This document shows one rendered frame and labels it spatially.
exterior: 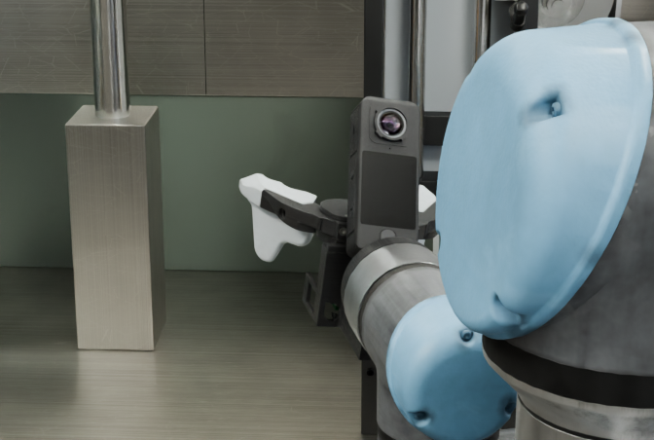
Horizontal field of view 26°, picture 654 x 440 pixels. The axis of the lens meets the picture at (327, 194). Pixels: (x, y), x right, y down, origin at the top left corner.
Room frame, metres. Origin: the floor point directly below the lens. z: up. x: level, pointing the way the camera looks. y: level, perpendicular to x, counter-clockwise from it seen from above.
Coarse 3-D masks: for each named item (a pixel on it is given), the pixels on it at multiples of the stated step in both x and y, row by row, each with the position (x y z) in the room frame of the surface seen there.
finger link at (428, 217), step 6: (432, 204) 1.02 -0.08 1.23; (426, 210) 1.00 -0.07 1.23; (432, 210) 1.01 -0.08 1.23; (420, 216) 0.99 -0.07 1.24; (426, 216) 0.99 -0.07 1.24; (432, 216) 0.99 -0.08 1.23; (420, 222) 0.97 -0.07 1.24; (426, 222) 0.97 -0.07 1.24; (432, 222) 0.98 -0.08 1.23; (426, 228) 0.97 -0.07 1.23; (432, 228) 0.98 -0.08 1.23; (426, 234) 0.98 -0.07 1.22; (432, 234) 0.98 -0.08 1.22
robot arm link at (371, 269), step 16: (368, 256) 0.87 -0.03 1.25; (384, 256) 0.86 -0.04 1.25; (400, 256) 0.85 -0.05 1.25; (416, 256) 0.85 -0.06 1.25; (432, 256) 0.86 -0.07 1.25; (352, 272) 0.87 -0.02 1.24; (368, 272) 0.85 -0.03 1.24; (384, 272) 0.84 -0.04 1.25; (352, 288) 0.86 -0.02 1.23; (368, 288) 0.83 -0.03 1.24; (352, 304) 0.85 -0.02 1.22; (352, 320) 0.85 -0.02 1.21
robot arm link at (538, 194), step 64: (512, 64) 0.51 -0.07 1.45; (576, 64) 0.49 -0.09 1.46; (640, 64) 0.49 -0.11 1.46; (448, 128) 0.56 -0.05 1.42; (512, 128) 0.49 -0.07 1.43; (576, 128) 0.47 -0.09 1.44; (640, 128) 0.47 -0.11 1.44; (448, 192) 0.55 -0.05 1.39; (512, 192) 0.48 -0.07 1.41; (576, 192) 0.46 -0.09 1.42; (640, 192) 0.47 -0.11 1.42; (448, 256) 0.53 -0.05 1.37; (512, 256) 0.47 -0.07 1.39; (576, 256) 0.46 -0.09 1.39; (640, 256) 0.47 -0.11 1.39; (512, 320) 0.48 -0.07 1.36; (576, 320) 0.48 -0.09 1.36; (640, 320) 0.47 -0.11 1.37; (512, 384) 0.50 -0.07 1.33; (576, 384) 0.48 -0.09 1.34; (640, 384) 0.47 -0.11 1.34
